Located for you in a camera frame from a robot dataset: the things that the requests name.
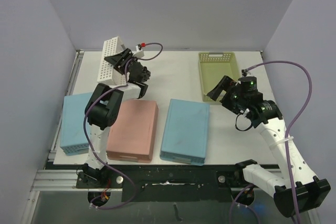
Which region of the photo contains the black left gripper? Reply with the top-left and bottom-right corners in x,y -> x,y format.
103,49 -> 135,75

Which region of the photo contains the white plastic basket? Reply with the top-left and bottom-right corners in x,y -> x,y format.
97,36 -> 126,86

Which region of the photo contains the pink plastic basket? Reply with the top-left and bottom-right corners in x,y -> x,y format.
106,100 -> 159,163

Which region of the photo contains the light blue plastic basket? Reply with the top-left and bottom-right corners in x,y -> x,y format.
60,92 -> 92,156

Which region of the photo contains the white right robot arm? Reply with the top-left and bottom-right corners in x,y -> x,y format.
207,76 -> 331,218

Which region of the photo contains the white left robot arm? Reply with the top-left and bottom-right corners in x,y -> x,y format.
82,48 -> 151,188

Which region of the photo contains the yellow-green plastic basket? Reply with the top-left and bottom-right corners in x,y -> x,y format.
198,52 -> 241,104

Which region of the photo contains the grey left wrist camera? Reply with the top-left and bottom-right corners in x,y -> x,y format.
133,44 -> 144,59

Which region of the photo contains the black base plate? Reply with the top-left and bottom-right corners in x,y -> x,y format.
76,165 -> 248,202

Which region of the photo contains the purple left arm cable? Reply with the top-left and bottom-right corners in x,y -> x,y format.
82,42 -> 164,210

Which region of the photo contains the aluminium table frame rail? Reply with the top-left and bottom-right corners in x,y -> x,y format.
31,169 -> 77,191

